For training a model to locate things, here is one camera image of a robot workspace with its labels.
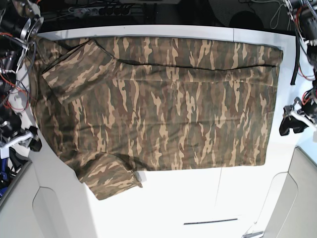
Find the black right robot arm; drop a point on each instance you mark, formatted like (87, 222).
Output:
(20, 21)

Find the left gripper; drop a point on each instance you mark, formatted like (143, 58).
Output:
(298, 117)

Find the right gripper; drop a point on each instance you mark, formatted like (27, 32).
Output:
(29, 139)

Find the blue clutter in bin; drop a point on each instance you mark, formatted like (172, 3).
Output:
(8, 168)

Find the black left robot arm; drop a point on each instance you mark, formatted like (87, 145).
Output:
(303, 13)

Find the white power strip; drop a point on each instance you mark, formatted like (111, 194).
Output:
(100, 11)

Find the camouflage T-shirt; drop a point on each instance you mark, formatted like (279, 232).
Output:
(111, 106)

